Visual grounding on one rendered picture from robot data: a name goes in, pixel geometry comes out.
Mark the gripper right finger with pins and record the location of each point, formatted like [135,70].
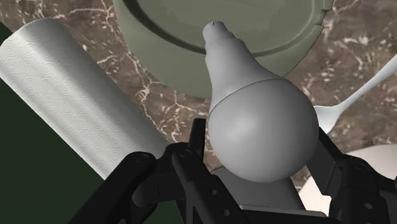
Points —
[356,186]

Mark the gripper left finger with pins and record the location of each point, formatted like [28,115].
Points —
[186,173]

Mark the grey light bulb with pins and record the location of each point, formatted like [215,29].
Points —
[263,130]

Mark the white spoon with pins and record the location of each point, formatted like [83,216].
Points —
[328,115]

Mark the green plate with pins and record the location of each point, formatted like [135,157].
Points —
[173,62]

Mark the white paper towel roll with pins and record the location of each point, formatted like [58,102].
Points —
[62,86]

